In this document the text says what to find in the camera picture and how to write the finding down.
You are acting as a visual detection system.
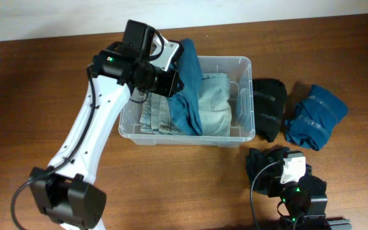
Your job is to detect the clear plastic storage bin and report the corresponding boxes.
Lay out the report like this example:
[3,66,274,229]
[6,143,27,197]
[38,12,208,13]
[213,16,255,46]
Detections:
[118,56,256,147]

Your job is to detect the dark green-black folded garment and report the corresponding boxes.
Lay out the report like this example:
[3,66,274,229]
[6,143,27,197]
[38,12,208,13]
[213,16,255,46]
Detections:
[245,148,280,195]

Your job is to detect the black garment with tape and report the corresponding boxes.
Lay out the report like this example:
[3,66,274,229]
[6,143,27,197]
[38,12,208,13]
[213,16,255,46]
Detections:
[252,79,288,142]

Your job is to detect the teal blue shirt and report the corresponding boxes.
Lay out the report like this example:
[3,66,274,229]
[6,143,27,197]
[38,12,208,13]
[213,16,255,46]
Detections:
[284,85,348,151]

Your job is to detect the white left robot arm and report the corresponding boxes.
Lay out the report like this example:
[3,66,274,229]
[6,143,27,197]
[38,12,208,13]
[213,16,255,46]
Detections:
[26,20,183,229]

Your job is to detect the light blue folded jeans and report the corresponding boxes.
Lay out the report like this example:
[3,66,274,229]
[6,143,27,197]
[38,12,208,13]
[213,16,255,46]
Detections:
[139,73,232,136]

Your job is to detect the dark blue jeans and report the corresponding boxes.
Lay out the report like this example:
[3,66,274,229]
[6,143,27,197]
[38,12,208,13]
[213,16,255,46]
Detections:
[167,38,203,135]

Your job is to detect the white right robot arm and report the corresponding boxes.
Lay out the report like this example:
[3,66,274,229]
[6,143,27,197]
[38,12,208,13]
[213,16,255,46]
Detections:
[265,148,353,230]

